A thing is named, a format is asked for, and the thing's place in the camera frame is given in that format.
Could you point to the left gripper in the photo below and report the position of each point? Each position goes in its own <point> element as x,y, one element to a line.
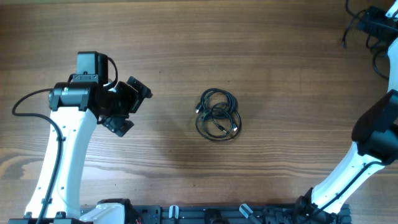
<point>134,99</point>

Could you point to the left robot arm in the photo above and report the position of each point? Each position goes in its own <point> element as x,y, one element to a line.
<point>77,106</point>

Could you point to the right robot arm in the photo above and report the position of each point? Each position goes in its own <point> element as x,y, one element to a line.
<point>374,136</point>

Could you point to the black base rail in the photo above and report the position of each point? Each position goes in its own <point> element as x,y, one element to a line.
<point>243,214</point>

